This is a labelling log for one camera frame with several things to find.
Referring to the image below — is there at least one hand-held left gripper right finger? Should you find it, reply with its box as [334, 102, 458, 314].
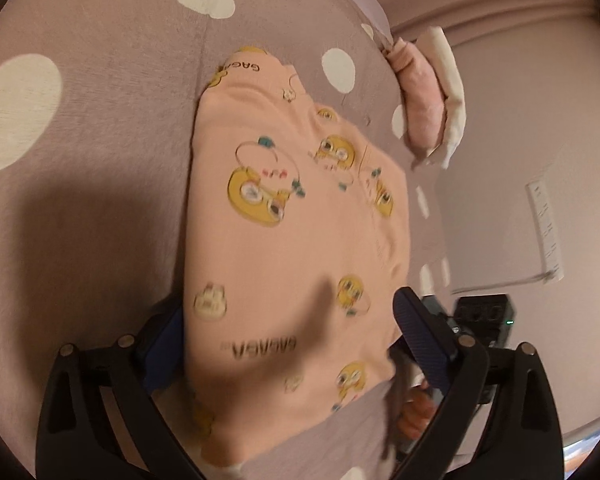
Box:
[390, 287, 566, 480]

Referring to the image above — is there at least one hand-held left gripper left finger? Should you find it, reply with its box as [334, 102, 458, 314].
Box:
[35, 306, 207, 480]

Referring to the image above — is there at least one pink cartoon print baby garment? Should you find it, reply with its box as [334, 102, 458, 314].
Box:
[182, 46, 414, 467]

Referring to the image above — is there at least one person's right hand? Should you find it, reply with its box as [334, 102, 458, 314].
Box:
[397, 380, 439, 437]

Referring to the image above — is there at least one white power strip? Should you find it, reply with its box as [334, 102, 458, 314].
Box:
[525, 177, 565, 284]

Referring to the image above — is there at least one mauve polka dot deer blanket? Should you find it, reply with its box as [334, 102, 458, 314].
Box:
[0, 0, 462, 480]

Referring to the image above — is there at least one pink and white folded cloth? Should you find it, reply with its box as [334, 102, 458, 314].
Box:
[387, 25, 469, 171]

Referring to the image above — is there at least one white power cable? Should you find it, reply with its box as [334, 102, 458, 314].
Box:
[450, 272, 557, 296]

